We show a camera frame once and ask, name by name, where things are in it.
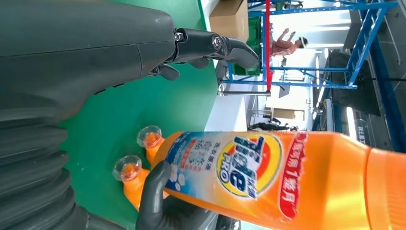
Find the orange detergent bottle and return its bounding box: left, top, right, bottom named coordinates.
left=151, top=130, right=406, bottom=230
left=137, top=125, right=166, bottom=164
left=113, top=155, right=170, bottom=212

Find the brown cardboard box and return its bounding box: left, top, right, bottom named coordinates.
left=208, top=0, right=249, bottom=43

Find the white panelled table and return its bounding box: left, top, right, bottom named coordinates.
left=204, top=91, right=273, bottom=132

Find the green plastic crate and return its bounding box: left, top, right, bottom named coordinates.
left=233, top=16, right=264, bottom=77

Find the red pole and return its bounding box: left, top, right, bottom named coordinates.
left=265, top=0, right=274, bottom=92

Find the person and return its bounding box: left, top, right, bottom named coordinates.
left=271, top=28, right=309, bottom=58

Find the blue metal storage rack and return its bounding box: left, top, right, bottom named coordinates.
left=219, top=0, right=406, bottom=153

